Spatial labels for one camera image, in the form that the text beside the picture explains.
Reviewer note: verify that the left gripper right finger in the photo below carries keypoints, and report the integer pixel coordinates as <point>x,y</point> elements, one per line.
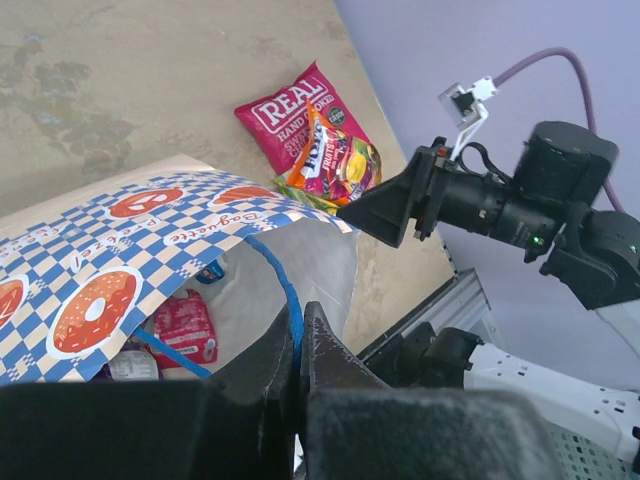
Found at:
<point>357,427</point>

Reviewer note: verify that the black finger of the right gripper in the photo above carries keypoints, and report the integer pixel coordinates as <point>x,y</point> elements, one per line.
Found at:
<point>383,212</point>

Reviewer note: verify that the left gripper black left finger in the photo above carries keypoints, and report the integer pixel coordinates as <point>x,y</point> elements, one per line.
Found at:
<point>231,425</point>

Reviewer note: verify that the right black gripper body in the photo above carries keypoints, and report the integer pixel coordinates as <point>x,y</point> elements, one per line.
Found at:
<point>460,197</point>

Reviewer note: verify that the green Fox's candy bag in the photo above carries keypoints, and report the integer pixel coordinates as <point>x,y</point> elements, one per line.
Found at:
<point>304,197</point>

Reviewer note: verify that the orange Fox's candy bag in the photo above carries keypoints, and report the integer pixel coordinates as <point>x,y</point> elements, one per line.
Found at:
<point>334,166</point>

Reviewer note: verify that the pink chips bag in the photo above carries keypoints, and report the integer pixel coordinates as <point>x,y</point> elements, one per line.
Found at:
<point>279,124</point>

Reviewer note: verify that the checkered paper bag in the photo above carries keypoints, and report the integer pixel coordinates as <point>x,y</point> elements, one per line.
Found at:
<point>81,272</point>

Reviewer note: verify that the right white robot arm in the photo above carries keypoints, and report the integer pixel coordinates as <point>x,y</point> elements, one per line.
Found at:
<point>545,208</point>

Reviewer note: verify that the blue Slendy snack bag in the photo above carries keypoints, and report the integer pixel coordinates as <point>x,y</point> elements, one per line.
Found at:
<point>213,272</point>

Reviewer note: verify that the small red candy packet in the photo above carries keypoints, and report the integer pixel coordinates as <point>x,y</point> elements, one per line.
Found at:
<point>184,324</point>

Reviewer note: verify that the purple snack packet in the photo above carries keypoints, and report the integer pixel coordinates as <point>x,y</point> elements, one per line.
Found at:
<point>133,363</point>

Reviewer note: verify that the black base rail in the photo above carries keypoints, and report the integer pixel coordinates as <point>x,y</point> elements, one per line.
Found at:
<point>396,358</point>

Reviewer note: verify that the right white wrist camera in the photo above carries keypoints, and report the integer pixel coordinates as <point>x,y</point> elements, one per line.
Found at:
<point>466,107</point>

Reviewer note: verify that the aluminium frame rail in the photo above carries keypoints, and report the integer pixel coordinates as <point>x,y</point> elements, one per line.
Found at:
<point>461,302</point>

